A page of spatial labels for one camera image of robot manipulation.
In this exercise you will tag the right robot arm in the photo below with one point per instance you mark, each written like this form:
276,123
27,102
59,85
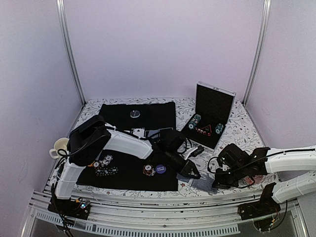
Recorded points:
236,164

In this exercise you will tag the black poker playing mat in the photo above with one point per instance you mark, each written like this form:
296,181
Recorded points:
130,175

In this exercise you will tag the red dice row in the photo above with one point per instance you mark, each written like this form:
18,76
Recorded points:
204,132

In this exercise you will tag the purple small blind button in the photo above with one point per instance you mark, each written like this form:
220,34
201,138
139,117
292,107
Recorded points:
160,169

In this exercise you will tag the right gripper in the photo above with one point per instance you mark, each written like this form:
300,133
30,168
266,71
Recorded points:
219,182

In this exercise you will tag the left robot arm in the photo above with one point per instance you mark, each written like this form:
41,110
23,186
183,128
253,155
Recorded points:
87,142

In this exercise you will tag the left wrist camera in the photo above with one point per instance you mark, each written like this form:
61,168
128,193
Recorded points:
193,152

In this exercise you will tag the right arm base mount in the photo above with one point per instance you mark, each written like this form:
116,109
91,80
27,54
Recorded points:
264,206

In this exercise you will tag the cream ceramic mug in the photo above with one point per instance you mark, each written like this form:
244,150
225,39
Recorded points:
59,144

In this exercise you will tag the aluminium poker chip case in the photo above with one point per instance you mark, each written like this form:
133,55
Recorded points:
214,104

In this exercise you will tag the clear acrylic dealer button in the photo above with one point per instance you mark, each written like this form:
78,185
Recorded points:
135,114

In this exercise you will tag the left aluminium frame post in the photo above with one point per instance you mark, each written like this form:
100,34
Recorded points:
68,47

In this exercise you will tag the aluminium frame post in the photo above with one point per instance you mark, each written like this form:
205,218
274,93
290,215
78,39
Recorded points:
68,47
260,43

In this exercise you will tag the right aluminium frame post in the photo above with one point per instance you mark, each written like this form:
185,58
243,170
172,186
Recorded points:
260,43

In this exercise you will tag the left teal chip stack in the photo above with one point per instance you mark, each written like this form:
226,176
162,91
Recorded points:
194,121

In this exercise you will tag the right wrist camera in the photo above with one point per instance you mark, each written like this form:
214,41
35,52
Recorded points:
223,166

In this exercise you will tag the two of clubs card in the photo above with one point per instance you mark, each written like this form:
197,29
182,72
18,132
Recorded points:
139,132

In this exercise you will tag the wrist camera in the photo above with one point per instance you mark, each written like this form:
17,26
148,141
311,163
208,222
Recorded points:
223,166
193,152

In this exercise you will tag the right blue chip stack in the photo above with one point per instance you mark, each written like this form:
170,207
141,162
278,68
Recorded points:
219,128

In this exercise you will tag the black white chip stack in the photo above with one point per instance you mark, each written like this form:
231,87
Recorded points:
102,166

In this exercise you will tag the orange black poker chip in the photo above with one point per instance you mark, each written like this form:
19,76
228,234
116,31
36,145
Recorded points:
148,170

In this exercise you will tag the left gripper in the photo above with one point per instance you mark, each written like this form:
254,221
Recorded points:
189,166

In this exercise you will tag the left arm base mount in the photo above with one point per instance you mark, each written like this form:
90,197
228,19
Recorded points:
79,208

